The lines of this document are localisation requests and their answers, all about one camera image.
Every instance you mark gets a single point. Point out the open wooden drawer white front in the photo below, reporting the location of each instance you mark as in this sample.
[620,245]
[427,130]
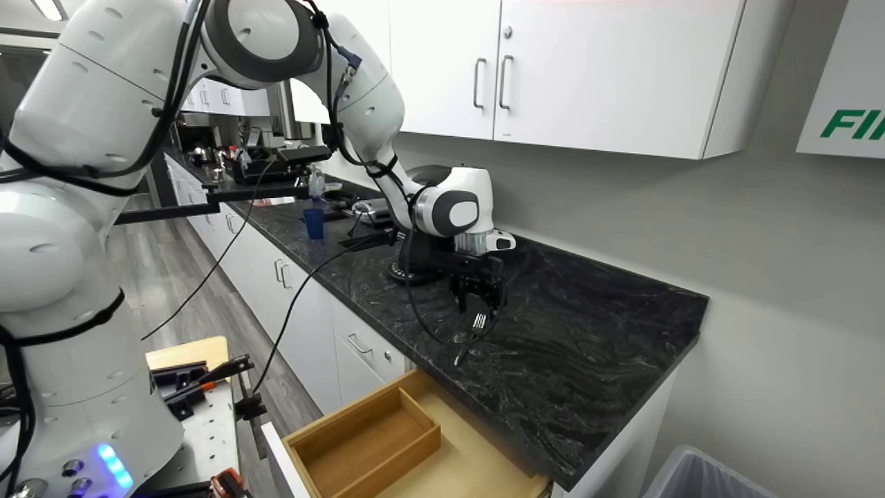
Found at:
[416,443]

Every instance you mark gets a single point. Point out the white base cabinets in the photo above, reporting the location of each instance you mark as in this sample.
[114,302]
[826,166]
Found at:
[306,314]

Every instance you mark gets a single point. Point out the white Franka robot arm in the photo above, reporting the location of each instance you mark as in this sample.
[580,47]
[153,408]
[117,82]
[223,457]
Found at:
[92,101]

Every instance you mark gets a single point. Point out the trash bin with clear bag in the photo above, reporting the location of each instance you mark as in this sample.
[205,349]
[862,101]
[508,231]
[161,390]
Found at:
[701,473]

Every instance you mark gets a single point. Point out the black camera on stand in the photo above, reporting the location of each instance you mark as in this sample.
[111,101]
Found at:
[287,156]

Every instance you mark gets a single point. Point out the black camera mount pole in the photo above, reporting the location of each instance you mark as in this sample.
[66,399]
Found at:
[183,209]

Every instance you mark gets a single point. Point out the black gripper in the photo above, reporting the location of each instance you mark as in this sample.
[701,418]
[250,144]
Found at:
[478,275]

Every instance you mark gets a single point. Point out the light wooden block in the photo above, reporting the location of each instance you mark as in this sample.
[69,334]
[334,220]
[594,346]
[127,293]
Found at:
[189,352]

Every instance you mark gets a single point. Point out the black and silver coffee machine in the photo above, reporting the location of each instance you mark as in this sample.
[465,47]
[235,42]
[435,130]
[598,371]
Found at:
[429,173]

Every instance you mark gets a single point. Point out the black gooseneck electric kettle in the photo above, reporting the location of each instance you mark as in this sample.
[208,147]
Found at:
[416,252]

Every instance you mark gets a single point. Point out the white first aid box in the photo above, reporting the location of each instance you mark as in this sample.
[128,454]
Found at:
[853,83]

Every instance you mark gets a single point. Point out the silver metal fork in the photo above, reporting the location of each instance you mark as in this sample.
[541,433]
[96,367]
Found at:
[470,340]

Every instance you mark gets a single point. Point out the black clamp tool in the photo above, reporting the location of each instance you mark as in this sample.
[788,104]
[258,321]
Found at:
[196,382]

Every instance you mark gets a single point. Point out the wooden drawer organizer box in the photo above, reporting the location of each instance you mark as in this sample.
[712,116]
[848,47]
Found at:
[370,443]

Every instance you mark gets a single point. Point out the small blue bottle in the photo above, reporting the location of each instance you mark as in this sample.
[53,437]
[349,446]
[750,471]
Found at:
[313,222]

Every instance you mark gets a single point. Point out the white wall cabinet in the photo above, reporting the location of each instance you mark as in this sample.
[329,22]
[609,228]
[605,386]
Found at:
[590,65]

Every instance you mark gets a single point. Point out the ceiling light fixture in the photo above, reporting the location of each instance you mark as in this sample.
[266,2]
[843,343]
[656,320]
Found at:
[48,8]

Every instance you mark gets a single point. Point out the black kettle base with buttons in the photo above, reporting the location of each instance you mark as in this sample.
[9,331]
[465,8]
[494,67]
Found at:
[406,275]

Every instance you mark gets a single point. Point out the white perforated robot table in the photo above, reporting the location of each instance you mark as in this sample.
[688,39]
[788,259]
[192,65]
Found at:
[208,433]

